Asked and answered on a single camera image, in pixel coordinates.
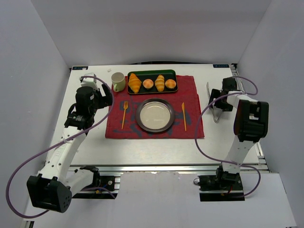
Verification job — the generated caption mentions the round bun right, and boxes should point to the round bun right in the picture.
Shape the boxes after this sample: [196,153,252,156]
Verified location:
[165,79,177,89]

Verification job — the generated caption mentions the round bun left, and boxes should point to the round bun left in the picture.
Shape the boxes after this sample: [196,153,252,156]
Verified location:
[142,79,154,90]

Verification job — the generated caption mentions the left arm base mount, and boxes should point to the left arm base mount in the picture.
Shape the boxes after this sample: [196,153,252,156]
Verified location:
[67,166,120,200]

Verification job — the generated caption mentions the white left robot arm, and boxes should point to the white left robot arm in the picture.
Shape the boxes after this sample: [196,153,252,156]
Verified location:
[27,85,113,213]

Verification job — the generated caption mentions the small striped croissant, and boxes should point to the small striped croissant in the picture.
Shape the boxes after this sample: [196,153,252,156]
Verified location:
[154,75,165,92]

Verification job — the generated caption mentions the red patterned placemat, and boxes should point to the red patterned placemat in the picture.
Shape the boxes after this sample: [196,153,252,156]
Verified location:
[105,76,204,139]

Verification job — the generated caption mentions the large striped croissant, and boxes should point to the large striped croissant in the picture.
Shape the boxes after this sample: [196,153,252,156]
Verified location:
[128,73,142,94]

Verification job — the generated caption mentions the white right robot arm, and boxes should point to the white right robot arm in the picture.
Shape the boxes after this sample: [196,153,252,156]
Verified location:
[209,77,269,188]

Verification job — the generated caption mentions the blue label sticker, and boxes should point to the blue label sticker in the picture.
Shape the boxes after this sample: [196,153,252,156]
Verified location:
[72,66,88,70]
[213,64,230,68]

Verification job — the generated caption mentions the dark green serving tray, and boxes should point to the dark green serving tray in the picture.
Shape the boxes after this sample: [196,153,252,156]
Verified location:
[127,69,178,95]

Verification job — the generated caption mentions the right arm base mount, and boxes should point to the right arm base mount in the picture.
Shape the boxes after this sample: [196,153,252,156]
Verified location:
[193,174,245,202]

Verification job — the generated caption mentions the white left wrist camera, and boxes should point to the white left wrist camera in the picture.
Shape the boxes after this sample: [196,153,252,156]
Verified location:
[79,77,98,91]

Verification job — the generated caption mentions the pale green mug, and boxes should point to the pale green mug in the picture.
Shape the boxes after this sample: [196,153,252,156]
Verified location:
[111,72,126,92]

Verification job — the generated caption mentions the blue label sticker right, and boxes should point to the blue label sticker right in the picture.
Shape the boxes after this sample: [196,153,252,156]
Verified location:
[213,64,230,68]

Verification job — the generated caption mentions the round bun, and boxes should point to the round bun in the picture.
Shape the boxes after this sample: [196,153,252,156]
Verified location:
[142,79,154,90]
[165,79,177,89]

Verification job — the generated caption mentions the orange plastic knife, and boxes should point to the orange plastic knife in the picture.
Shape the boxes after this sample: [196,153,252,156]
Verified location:
[181,102,187,131]

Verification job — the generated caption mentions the blue label sticker left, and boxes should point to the blue label sticker left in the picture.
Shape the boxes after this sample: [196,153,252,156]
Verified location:
[72,66,88,70]

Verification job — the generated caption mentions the orange plastic fork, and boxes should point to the orange plastic fork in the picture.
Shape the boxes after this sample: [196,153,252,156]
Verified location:
[121,101,128,129]

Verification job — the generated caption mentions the metal serving tongs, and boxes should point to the metal serving tongs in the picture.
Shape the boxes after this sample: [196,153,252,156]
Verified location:
[206,83,223,124]

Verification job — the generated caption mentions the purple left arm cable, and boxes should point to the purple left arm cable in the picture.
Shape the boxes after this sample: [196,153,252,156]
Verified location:
[6,75,115,219]

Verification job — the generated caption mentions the dark rimmed white plate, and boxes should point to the dark rimmed white plate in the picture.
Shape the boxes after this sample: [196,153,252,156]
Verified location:
[135,98,175,133]

